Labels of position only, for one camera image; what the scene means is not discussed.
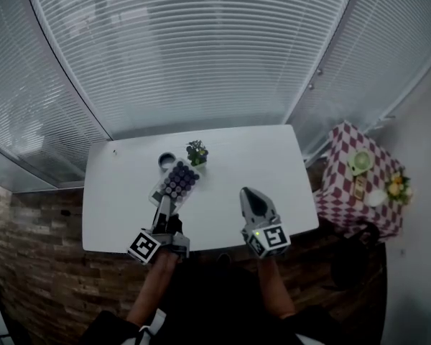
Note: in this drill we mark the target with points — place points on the white window blinds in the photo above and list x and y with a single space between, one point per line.
373 59
186 56
25 113

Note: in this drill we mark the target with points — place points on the white table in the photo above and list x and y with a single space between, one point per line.
237 156

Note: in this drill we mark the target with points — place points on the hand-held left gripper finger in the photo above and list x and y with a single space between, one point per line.
163 207

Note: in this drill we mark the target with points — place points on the red white checkered tablecloth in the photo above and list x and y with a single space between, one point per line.
335 146

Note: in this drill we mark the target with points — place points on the small green fan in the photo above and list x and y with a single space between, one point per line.
360 161

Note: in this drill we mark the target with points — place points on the person's right forearm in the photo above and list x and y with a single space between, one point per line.
274 286

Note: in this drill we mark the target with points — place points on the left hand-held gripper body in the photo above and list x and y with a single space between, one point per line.
143 246

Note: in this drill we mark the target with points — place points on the small potted plant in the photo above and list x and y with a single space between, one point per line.
197 154

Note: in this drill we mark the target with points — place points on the white bowl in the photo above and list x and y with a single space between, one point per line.
376 197

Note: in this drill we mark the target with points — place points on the small brown box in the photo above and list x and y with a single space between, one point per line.
360 188

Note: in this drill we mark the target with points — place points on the person's left forearm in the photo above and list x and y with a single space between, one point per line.
154 286

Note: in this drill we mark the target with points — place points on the grey calculator with dark keys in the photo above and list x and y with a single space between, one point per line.
180 181

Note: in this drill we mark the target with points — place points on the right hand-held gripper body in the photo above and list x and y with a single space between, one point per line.
271 239

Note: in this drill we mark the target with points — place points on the black stool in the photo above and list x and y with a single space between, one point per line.
352 261

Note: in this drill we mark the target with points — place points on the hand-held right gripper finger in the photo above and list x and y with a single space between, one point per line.
245 207
265 207

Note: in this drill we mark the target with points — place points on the yellow flower bouquet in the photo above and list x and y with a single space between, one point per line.
398 188

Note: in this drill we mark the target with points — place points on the grey round holder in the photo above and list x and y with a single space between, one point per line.
166 160

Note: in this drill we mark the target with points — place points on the person's black clothing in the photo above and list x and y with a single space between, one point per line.
212 311

